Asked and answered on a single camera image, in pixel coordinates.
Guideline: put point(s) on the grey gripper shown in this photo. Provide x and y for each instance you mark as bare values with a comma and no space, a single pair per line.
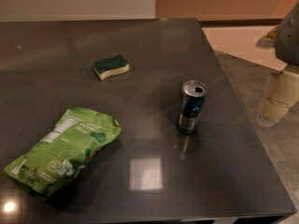
288,41

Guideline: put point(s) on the green rice chip bag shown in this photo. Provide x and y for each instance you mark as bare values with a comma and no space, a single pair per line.
58,158

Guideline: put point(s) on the silver blue drink can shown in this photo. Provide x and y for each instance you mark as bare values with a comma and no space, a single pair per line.
192,99

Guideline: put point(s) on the green and yellow sponge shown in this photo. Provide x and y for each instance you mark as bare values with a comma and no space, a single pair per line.
110,67

